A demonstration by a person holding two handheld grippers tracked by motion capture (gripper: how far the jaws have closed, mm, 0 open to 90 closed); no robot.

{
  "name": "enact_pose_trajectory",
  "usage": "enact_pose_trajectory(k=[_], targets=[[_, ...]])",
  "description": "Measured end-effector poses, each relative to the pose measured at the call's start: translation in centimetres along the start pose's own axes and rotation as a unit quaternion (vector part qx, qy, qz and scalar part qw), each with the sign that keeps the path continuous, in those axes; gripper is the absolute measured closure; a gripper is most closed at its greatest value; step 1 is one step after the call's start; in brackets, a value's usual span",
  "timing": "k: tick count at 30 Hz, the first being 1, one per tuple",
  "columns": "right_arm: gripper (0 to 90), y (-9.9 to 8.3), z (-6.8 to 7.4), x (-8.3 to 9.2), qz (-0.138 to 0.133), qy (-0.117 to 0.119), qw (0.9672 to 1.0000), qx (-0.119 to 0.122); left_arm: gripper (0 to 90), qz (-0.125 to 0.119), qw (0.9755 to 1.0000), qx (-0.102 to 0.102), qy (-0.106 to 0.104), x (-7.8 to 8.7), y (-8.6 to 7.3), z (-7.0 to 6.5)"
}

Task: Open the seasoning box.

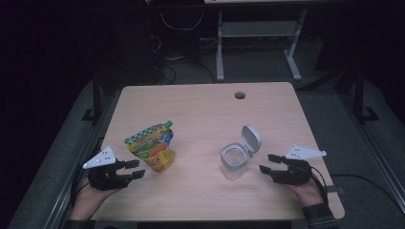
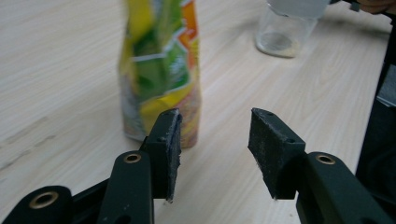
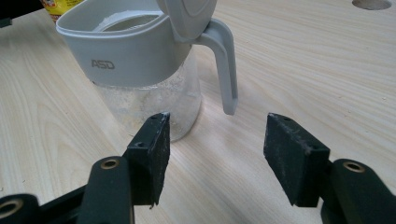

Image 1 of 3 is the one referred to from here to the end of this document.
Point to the metal floor rail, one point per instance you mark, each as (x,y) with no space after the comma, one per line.
(63,191)
(379,159)

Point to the black metal stand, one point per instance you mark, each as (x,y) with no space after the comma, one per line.
(96,101)
(359,95)

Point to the black tape strip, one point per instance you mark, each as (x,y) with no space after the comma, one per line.
(332,189)

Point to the person's right hand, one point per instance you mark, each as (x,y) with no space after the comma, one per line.
(309,194)

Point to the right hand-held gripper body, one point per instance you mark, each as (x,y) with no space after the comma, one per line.
(294,173)

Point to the white desk frame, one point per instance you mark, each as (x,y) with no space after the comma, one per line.
(258,29)

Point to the person's left hand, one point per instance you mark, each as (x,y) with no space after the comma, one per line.
(89,200)

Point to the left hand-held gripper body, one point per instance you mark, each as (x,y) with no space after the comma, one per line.
(105,178)

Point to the colourful spouted refill pouch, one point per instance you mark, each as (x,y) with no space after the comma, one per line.
(149,143)

